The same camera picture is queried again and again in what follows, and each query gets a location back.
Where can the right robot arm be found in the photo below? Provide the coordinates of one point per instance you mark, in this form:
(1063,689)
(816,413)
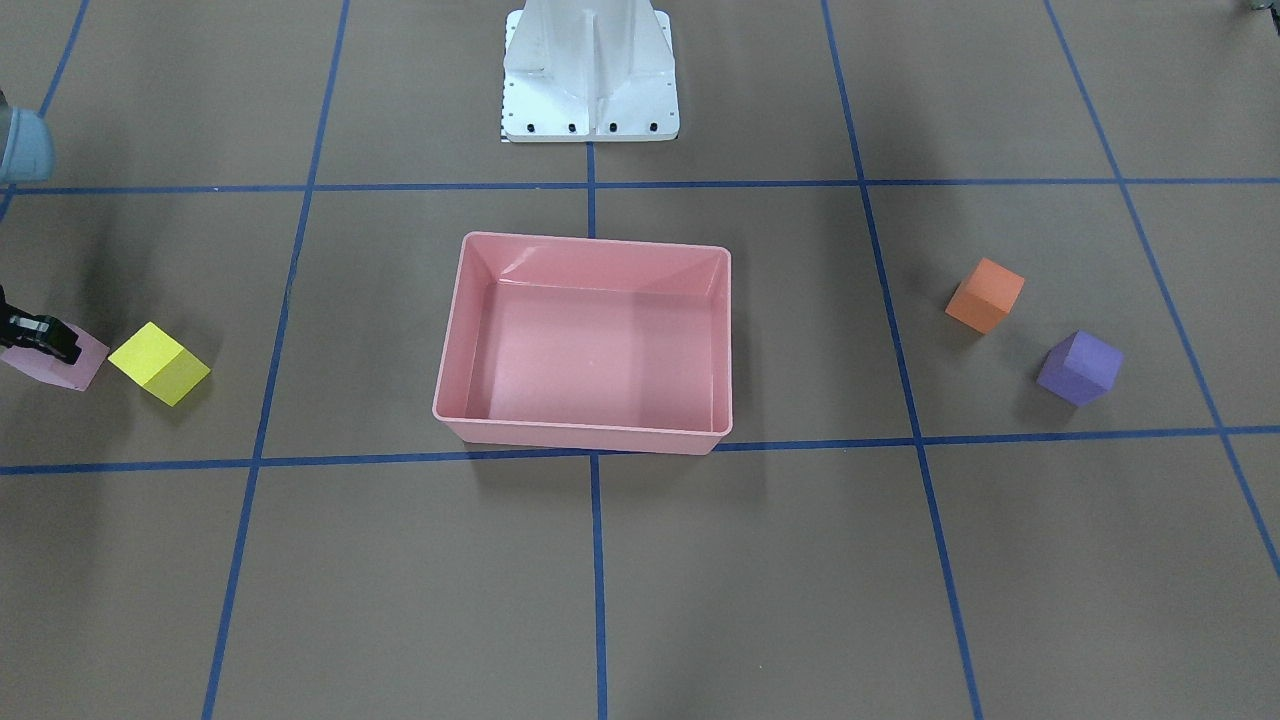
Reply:
(29,156)

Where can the yellow foam block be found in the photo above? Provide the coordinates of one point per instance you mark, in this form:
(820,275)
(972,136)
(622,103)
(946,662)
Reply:
(159,364)

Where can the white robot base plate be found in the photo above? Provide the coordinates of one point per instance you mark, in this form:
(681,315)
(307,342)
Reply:
(589,72)

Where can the orange foam block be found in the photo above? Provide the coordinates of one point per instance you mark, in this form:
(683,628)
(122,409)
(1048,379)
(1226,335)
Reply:
(986,296)

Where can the purple foam block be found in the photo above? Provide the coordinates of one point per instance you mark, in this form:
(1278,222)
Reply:
(1080,368)

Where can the pink foam block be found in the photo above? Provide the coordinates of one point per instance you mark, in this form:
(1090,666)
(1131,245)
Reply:
(46,369)

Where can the pink plastic bin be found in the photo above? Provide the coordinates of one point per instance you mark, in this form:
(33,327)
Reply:
(568,342)

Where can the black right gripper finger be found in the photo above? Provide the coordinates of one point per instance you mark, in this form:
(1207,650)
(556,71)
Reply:
(43,333)

